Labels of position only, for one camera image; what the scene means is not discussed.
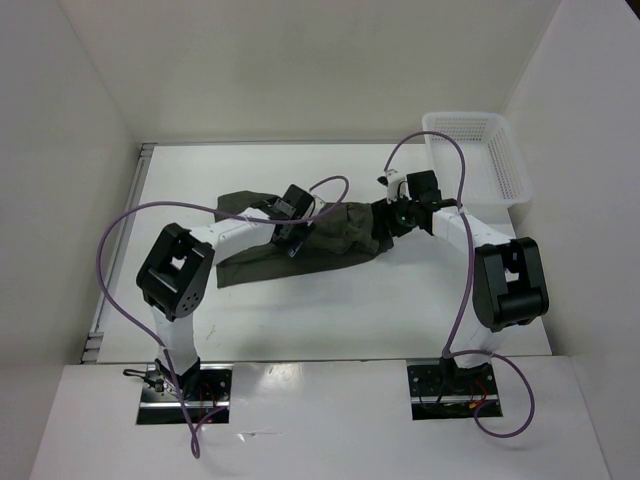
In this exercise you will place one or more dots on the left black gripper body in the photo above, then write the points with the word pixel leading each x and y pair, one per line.
pixel 295 233

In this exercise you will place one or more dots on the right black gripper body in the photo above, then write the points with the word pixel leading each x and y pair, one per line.
pixel 403 215

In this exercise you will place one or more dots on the olive green shorts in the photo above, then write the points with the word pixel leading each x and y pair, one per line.
pixel 348 237

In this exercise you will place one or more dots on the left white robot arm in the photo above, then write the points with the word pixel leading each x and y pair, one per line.
pixel 174 276

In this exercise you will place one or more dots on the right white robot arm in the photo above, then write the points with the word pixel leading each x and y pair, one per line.
pixel 505 285

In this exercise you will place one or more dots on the white plastic basket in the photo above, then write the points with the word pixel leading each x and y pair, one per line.
pixel 495 170

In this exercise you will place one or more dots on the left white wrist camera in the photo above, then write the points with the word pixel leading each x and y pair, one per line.
pixel 317 206

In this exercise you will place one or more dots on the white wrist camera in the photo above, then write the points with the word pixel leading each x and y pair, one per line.
pixel 317 206
pixel 395 184

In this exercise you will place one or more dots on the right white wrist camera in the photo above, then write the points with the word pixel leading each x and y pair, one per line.
pixel 395 184

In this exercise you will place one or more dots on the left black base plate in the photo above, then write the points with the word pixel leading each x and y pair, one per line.
pixel 207 402

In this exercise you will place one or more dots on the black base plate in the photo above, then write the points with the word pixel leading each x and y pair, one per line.
pixel 440 390
pixel 207 402

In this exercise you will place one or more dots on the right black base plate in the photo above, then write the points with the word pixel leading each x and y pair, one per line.
pixel 440 390

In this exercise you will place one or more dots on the aluminium table edge rail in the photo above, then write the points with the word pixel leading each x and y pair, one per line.
pixel 109 261

